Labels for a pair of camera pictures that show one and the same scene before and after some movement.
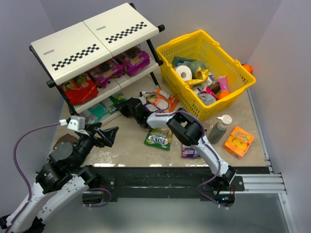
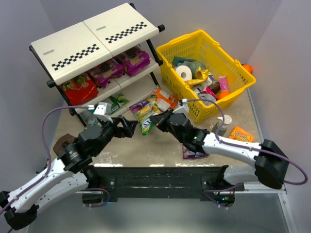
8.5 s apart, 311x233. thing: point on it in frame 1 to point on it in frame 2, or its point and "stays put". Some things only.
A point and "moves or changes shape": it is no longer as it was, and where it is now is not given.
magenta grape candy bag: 134,60 stays put
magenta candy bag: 102,73 stays put
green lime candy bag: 116,99 stays put
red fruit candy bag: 80,89 stays put
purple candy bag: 151,108 moves or changes shape
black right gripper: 132,107 to 165,120
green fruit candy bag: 160,138 moves or changes shape
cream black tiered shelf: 93,64 stays put
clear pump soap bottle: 219,129 stays put
